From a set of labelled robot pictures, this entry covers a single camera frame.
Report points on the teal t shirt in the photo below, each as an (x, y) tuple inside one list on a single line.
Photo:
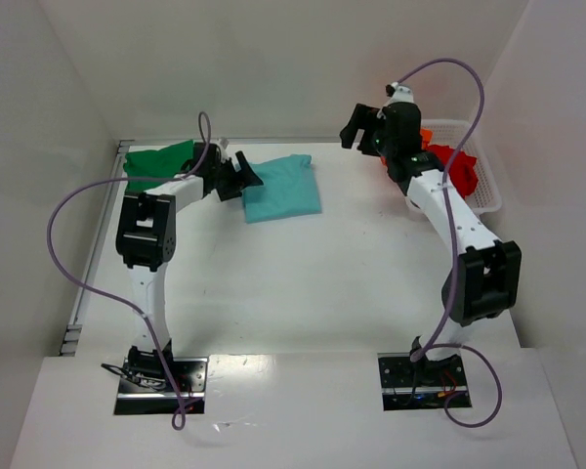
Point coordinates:
[(289, 190)]

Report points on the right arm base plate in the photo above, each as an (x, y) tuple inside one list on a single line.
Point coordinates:
[(406, 385)]

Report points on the white plastic basket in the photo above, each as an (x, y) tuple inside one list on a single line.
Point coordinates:
[(448, 132)]

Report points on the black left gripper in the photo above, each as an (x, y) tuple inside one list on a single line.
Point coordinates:
[(230, 177)]

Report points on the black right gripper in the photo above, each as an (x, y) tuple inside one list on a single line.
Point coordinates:
[(366, 129)]

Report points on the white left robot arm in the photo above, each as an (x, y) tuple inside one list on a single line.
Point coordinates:
[(146, 241)]

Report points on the red t shirt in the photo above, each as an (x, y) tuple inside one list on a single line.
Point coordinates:
[(462, 171)]

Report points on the orange t shirt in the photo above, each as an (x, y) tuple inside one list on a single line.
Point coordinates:
[(426, 135)]

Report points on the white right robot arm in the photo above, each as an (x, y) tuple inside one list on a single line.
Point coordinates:
[(484, 276)]

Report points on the green folded t shirt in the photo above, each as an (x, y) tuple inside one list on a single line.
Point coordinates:
[(148, 169)]

